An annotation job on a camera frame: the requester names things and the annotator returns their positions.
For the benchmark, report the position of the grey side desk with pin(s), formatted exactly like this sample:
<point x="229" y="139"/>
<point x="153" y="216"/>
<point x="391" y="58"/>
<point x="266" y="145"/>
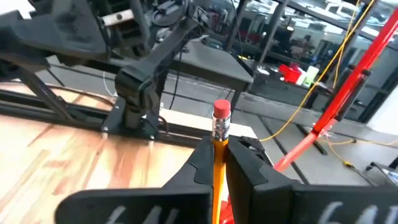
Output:
<point x="214" y="65"/>

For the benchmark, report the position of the red plastic container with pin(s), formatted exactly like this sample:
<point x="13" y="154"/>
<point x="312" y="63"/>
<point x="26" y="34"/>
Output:
<point x="289" y="74"/>

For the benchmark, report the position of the black aluminium table frame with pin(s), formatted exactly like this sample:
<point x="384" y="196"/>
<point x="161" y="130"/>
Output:
<point x="37" y="104"/>

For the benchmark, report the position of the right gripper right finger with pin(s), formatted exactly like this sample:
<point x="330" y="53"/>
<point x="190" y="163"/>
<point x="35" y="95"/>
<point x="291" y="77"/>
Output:
<point x="295" y="205"/>

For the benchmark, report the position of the red desk lamp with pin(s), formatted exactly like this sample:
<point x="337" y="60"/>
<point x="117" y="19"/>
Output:
<point x="351" y="84"/>

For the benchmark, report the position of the white green cup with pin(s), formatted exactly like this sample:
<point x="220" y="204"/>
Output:
<point x="311" y="76"/>

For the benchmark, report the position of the orange pencil pink eraser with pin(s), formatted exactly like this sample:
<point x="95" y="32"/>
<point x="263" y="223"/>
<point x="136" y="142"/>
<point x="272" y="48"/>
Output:
<point x="220" y="161"/>

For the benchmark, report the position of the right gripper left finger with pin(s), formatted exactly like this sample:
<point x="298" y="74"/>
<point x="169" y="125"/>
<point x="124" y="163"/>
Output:
<point x="155" y="205"/>

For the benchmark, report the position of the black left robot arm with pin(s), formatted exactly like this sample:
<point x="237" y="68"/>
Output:
<point x="136" y="81"/>

